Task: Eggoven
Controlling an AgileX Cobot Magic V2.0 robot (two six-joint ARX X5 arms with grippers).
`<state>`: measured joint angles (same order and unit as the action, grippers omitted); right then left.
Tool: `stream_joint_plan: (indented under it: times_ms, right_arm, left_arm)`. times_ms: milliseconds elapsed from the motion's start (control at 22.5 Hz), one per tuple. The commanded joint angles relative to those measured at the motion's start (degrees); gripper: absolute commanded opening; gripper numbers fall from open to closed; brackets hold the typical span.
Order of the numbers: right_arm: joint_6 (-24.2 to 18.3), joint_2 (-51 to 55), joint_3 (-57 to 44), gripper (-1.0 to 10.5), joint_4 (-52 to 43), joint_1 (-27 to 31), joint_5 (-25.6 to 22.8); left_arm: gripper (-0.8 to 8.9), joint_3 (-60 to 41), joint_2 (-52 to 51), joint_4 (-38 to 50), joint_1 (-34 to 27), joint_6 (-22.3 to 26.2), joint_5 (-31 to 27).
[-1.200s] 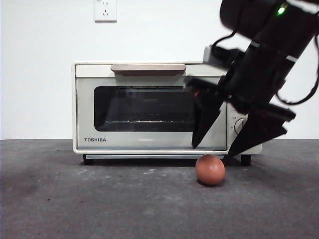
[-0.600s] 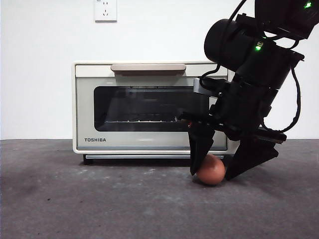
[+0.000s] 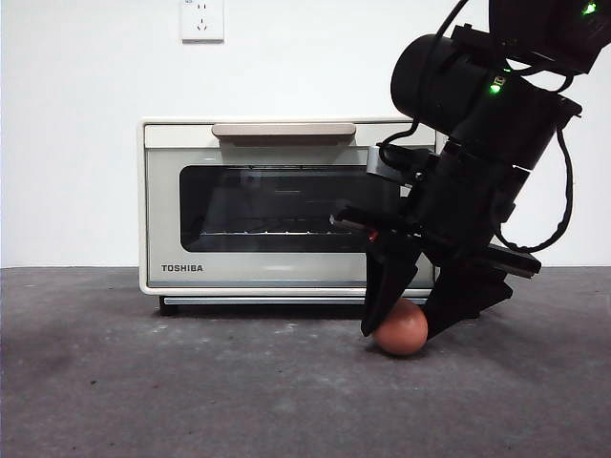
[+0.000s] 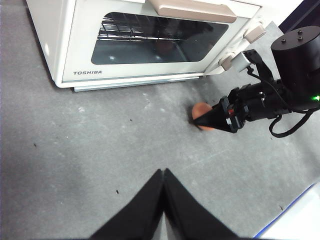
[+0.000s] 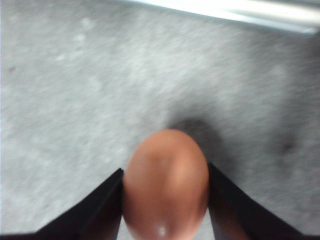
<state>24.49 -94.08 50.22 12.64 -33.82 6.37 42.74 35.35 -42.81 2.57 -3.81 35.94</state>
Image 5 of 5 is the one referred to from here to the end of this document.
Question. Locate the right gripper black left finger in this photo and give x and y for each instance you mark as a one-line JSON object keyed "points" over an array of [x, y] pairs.
{"points": [[82, 212]]}

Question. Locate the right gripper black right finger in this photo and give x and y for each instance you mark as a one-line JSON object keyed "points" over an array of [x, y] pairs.
{"points": [[250, 215]]}

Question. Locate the brown egg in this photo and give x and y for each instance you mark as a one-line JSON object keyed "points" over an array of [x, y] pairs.
{"points": [[165, 185]]}

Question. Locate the silver crumb tray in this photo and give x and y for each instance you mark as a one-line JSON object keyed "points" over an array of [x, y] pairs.
{"points": [[250, 12]]}

